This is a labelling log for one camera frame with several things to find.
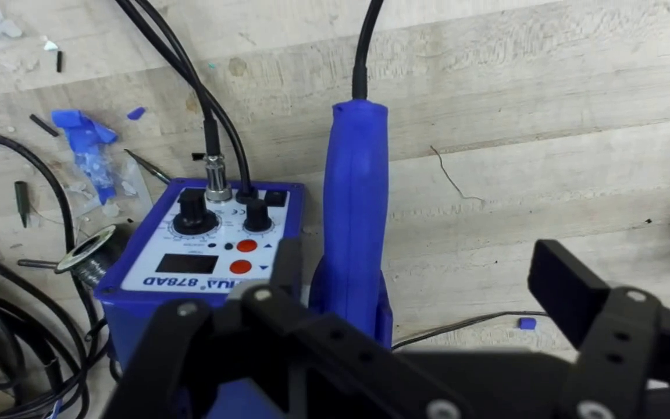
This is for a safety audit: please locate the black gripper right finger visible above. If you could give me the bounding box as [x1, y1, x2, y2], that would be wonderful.
[525, 236, 670, 419]

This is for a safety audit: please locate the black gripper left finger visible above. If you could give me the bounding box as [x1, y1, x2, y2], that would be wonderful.
[100, 234, 469, 419]

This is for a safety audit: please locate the blue rework station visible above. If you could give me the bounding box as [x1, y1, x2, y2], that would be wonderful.
[92, 176, 308, 419]

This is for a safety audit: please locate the round metal iron holder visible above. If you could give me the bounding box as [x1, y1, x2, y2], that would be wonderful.
[16, 222, 120, 278]

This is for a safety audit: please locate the clear bag with blue parts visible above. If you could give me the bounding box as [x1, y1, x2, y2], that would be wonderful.
[49, 106, 145, 210]

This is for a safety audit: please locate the small black nozzle tip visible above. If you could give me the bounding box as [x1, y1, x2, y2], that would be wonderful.
[12, 179, 33, 229]

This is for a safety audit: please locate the thin black bench cable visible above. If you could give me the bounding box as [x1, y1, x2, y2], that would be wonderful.
[390, 310, 525, 352]

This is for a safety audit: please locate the thin black station cable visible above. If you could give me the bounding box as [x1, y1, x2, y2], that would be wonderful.
[132, 0, 261, 197]

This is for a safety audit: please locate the black cable with metal plug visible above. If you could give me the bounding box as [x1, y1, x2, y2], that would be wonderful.
[114, 0, 234, 207]

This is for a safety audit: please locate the black cable bundle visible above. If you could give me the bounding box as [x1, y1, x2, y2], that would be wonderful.
[0, 131, 114, 419]

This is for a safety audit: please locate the black hot air gun cable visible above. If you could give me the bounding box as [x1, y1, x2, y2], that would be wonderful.
[348, 0, 389, 104]

